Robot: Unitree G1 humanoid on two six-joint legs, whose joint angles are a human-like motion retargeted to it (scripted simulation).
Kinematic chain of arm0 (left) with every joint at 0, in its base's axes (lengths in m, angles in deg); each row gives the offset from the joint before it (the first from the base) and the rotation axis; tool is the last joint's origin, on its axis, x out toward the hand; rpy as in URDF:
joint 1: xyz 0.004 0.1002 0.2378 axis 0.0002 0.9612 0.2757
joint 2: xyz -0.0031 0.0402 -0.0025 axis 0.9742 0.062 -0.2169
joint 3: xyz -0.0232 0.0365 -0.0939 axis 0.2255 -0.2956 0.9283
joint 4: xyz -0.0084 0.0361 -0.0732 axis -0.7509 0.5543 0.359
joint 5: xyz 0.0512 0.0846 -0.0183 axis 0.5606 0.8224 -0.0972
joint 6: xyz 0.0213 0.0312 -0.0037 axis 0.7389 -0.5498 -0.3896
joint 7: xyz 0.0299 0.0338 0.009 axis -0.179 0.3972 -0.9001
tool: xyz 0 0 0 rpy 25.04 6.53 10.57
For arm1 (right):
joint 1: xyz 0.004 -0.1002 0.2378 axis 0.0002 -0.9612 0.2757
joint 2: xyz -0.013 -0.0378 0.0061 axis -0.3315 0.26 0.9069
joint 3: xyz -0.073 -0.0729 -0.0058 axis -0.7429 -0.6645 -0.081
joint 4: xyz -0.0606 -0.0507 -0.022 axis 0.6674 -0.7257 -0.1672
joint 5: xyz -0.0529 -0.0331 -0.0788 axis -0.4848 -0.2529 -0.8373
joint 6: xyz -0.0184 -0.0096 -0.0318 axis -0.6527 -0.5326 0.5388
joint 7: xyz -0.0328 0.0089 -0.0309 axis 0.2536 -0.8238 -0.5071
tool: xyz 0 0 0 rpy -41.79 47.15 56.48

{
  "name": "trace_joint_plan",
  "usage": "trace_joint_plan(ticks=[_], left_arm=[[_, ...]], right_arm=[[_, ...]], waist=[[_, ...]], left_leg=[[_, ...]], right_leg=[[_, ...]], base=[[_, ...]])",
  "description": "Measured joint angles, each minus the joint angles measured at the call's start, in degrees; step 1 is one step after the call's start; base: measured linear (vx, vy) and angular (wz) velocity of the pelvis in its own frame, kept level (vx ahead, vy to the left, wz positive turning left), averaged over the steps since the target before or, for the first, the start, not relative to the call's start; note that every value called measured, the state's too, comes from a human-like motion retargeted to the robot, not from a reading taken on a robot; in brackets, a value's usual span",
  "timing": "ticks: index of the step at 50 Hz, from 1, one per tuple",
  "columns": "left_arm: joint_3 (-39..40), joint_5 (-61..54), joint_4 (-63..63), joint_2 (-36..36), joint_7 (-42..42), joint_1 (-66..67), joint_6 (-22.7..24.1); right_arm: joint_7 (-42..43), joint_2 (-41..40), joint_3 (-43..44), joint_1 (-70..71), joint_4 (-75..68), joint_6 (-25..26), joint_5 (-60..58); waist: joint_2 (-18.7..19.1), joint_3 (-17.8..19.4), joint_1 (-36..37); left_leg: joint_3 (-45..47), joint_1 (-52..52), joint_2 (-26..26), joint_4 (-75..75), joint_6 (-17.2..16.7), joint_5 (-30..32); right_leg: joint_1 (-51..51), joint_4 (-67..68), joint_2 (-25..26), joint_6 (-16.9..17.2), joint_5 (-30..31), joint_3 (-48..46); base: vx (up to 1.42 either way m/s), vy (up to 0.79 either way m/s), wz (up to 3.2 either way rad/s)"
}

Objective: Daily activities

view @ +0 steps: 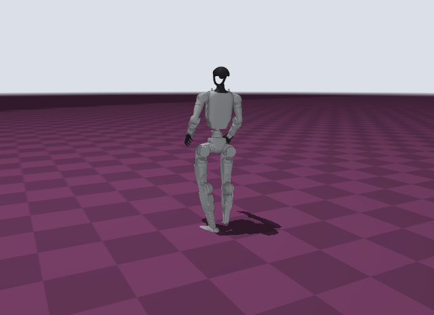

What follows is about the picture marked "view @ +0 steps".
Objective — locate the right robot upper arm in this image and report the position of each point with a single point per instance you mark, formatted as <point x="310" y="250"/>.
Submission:
<point x="237" y="109"/>

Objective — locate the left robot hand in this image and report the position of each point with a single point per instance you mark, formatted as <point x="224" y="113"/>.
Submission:
<point x="187" y="141"/>

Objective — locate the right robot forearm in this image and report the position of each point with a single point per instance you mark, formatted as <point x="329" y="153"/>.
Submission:
<point x="233" y="130"/>

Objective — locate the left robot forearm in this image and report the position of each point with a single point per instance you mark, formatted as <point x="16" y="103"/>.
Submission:
<point x="191" y="128"/>

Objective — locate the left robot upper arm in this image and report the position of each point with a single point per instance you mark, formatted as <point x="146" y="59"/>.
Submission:
<point x="201" y="98"/>

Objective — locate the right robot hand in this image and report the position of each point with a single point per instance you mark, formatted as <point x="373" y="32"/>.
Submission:
<point x="227" y="139"/>

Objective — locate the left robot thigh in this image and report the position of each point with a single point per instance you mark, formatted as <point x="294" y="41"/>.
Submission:
<point x="201" y="165"/>

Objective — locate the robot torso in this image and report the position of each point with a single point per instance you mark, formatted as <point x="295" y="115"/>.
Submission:
<point x="218" y="112"/>

